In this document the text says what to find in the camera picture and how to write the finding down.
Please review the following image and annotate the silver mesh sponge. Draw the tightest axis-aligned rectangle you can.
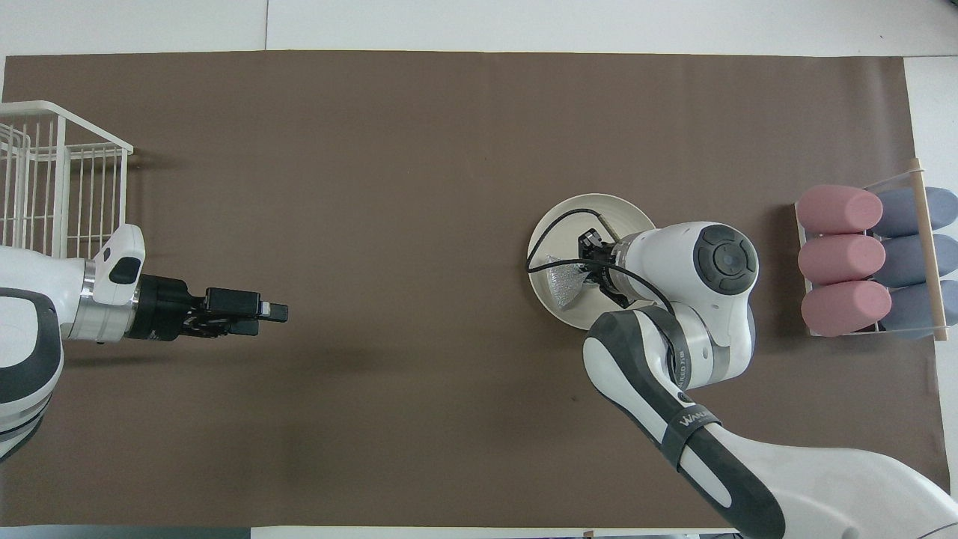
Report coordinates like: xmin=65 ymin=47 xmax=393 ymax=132
xmin=545 ymin=255 xmax=592 ymax=309

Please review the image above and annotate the brown table mat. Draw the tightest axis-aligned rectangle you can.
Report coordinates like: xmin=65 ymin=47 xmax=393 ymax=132
xmin=0 ymin=51 xmax=945 ymax=529

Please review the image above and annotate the white cup holder rack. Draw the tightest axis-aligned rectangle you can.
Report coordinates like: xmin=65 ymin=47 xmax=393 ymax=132
xmin=793 ymin=157 xmax=958 ymax=343

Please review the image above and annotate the blue plastic cup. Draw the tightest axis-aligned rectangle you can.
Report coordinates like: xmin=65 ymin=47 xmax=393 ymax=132
xmin=876 ymin=187 xmax=958 ymax=238
xmin=883 ymin=280 xmax=958 ymax=341
xmin=877 ymin=234 xmax=958 ymax=287

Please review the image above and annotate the pink plastic cup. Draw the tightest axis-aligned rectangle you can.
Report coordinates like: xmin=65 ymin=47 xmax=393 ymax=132
xmin=801 ymin=280 xmax=893 ymax=338
xmin=798 ymin=234 xmax=887 ymax=286
xmin=796 ymin=185 xmax=884 ymax=234

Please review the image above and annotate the cream round plate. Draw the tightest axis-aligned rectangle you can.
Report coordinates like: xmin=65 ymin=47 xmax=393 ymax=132
xmin=527 ymin=194 xmax=656 ymax=331

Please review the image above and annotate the white wire dish rack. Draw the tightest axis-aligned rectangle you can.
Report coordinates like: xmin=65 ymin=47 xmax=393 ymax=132
xmin=0 ymin=100 xmax=134 ymax=259

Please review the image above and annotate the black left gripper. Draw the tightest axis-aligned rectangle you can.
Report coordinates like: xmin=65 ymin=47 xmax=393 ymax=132
xmin=136 ymin=275 xmax=289 ymax=341

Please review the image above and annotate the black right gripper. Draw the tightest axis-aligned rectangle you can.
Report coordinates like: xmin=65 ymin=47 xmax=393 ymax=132
xmin=578 ymin=231 xmax=631 ymax=309

